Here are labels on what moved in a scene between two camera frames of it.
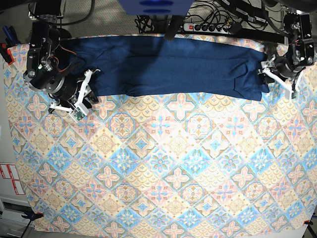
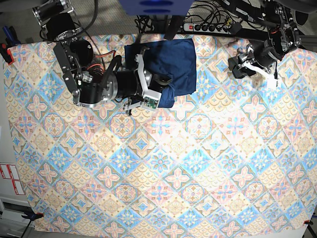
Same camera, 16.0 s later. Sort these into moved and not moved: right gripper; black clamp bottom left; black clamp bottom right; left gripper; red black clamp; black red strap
Moved: right gripper; left gripper
Not moved: black clamp bottom right; black clamp bottom left; red black clamp; black red strap
